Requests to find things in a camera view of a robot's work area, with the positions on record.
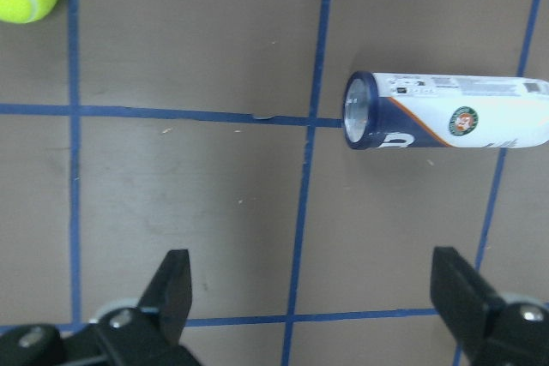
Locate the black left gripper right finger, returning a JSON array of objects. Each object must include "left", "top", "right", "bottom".
[{"left": 430, "top": 246, "right": 506, "bottom": 349}]

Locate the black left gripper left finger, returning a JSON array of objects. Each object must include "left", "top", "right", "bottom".
[{"left": 137, "top": 249, "right": 192, "bottom": 345}]

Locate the white blue tennis ball can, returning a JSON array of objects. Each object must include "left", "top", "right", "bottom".
[{"left": 342, "top": 71, "right": 548, "bottom": 150}]

